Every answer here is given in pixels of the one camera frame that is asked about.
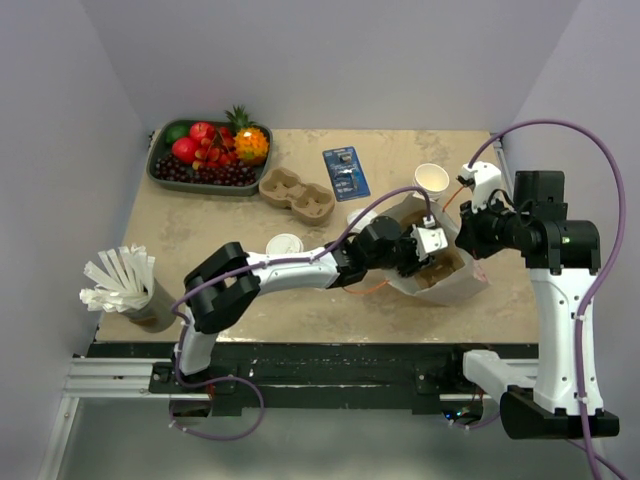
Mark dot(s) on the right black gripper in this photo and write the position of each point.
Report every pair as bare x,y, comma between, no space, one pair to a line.
470,236

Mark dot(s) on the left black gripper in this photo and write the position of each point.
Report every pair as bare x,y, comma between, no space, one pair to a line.
414,264

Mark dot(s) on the pulp cup carrier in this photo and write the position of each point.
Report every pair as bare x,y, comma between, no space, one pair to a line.
444,264
310,203

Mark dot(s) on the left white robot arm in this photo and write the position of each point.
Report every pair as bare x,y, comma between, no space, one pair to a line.
220,290

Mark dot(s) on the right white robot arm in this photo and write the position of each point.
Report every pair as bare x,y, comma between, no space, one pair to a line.
562,257

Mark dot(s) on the blue blister pack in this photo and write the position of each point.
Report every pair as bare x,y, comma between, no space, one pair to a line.
346,175

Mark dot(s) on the spare white cup lid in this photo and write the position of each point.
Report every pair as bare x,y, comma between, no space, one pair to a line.
357,221

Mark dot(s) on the stack of paper cups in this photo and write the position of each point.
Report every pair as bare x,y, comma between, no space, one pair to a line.
433,178

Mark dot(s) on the dark red grape bunch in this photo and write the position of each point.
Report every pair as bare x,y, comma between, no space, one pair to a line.
230,173

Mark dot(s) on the orange pineapple toy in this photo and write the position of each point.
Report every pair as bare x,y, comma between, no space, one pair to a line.
251,144

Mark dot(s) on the red cherries bunch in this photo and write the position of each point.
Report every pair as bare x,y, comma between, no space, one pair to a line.
219,153

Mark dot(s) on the red apple back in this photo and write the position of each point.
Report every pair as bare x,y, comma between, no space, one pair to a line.
202,133

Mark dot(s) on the red apple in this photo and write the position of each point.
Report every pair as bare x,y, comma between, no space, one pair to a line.
185,149
202,133

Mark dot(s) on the red apple front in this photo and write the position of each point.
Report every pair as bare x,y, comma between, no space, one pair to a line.
185,149

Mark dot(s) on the grey straw holder cup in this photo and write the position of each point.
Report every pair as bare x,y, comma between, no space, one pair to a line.
156,315

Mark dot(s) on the green apple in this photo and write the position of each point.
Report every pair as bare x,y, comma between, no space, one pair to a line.
176,132

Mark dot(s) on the grey fruit tray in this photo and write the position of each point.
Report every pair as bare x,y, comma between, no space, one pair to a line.
158,149

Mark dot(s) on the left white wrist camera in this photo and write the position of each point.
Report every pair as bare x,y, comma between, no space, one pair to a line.
429,237

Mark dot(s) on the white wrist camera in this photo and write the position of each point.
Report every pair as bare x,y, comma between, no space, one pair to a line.
429,237
483,179

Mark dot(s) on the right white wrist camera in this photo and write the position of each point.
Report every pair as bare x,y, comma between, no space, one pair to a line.
483,179

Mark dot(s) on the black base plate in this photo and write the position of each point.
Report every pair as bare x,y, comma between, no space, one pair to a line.
417,377

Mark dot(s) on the aluminium frame rail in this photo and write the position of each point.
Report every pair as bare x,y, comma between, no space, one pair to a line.
109,426

